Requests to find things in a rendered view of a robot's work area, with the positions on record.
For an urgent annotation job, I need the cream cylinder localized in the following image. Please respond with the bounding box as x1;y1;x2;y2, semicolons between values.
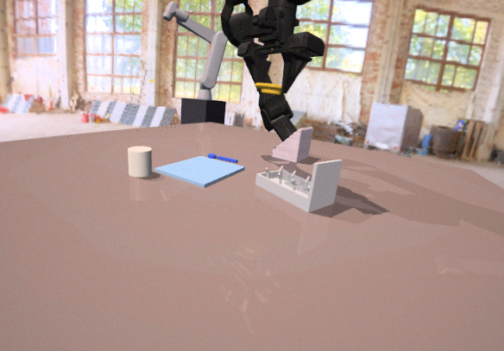
128;147;152;177

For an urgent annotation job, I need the yellow plate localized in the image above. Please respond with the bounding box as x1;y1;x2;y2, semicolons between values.
255;84;281;95

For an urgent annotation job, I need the light blue flat mat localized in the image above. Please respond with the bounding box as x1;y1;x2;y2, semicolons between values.
155;156;245;187

